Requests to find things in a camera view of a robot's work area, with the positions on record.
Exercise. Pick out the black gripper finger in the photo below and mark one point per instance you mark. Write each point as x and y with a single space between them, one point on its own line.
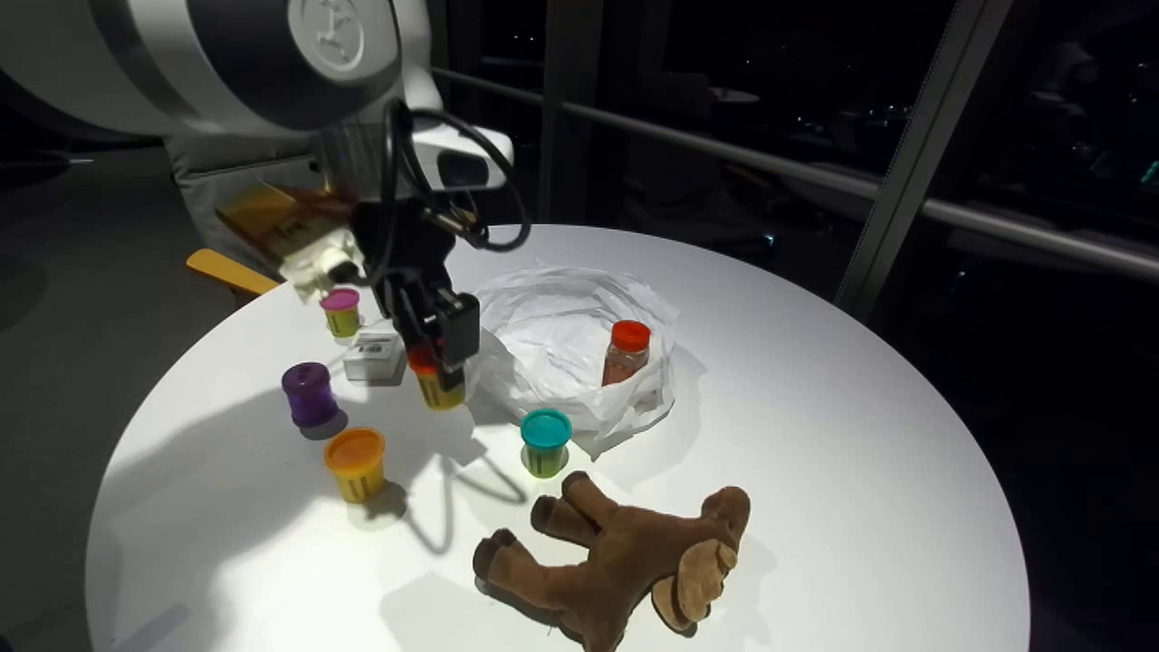
459 332
413 313

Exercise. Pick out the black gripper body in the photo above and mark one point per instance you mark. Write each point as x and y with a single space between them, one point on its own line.
402 239

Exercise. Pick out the orange lid dough can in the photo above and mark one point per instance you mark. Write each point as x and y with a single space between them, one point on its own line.
441 389

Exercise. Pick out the pink lid dough can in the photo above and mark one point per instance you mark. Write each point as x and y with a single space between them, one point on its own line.
341 313

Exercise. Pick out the purple plastic cup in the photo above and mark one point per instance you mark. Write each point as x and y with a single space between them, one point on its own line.
308 392

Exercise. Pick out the teal lid dough can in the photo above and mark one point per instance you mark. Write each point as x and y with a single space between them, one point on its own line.
546 438

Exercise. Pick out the orange-capped spice bottle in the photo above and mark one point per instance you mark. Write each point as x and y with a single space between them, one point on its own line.
358 463

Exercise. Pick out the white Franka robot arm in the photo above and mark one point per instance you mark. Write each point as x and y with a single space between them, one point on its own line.
181 59

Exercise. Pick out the white plastic bag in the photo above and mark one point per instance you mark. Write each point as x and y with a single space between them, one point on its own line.
554 345

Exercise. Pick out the small white square bottle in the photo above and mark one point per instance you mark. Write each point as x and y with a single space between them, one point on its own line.
378 359

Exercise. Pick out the red cap spice bottle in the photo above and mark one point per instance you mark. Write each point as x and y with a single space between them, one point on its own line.
626 355

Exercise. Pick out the dark window pillar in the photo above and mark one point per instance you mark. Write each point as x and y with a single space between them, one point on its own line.
570 111

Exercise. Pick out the brown plush moose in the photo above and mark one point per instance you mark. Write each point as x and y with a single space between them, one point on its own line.
616 563

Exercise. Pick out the grey metal window railing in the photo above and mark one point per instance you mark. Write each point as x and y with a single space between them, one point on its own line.
835 182

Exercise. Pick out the grey window pillar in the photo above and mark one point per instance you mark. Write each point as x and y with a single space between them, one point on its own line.
926 146

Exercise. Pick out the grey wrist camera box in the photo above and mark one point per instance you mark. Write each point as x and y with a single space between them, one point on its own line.
465 157

